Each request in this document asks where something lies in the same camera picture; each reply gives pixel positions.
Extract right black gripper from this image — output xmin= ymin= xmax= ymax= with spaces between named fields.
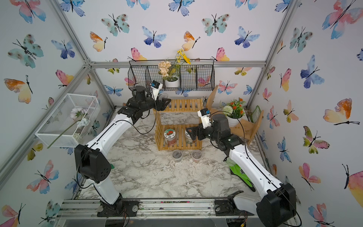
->
xmin=187 ymin=121 xmax=222 ymax=143

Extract red seed jar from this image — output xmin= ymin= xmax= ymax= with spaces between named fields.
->
xmin=192 ymin=150 xmax=202 ymax=163

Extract two-tier wooden slat shelf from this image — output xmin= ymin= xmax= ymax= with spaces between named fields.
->
xmin=154 ymin=98 xmax=203 ymax=151

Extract dark seed jar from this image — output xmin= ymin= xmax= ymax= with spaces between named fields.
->
xmin=172 ymin=149 xmax=183 ymax=163

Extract purple seed jar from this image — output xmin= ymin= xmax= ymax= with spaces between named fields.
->
xmin=158 ymin=93 xmax=169 ymax=101

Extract strawberry lid jar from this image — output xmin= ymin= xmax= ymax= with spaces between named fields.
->
xmin=164 ymin=129 xmax=177 ymax=147
xmin=184 ymin=130 xmax=196 ymax=145

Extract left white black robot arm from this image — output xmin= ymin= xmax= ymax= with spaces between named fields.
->
xmin=74 ymin=81 xmax=171 ymax=217

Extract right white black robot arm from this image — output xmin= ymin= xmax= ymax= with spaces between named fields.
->
xmin=186 ymin=109 xmax=297 ymax=227

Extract white pot orange flowers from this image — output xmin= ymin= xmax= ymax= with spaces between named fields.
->
xmin=222 ymin=98 xmax=246 ymax=128

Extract tilted wooden stand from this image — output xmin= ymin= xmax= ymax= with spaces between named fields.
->
xmin=206 ymin=86 xmax=264 ymax=145

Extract white pot beige yellow flowers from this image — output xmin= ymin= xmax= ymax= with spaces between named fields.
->
xmin=158 ymin=48 xmax=192 ymax=88

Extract green garden shovel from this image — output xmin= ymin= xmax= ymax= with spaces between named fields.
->
xmin=224 ymin=157 xmax=256 ymax=192

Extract pink white artificial flower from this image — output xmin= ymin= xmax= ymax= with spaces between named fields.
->
xmin=48 ymin=107 xmax=88 ymax=148

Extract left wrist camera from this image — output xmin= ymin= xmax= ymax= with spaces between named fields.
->
xmin=150 ymin=80 xmax=163 ymax=101

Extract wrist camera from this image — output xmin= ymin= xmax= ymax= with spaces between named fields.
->
xmin=197 ymin=108 xmax=211 ymax=129
xmin=150 ymin=80 xmax=163 ymax=101

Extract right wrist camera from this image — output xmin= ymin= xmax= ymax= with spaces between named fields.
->
xmin=197 ymin=108 xmax=211 ymax=129

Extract black wire wall basket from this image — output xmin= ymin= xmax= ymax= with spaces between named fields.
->
xmin=127 ymin=59 xmax=215 ymax=91

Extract white mesh wall basket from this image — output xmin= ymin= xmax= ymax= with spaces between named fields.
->
xmin=35 ymin=93 xmax=100 ymax=148

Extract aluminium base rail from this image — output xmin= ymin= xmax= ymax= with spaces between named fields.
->
xmin=55 ymin=198 xmax=297 ymax=227

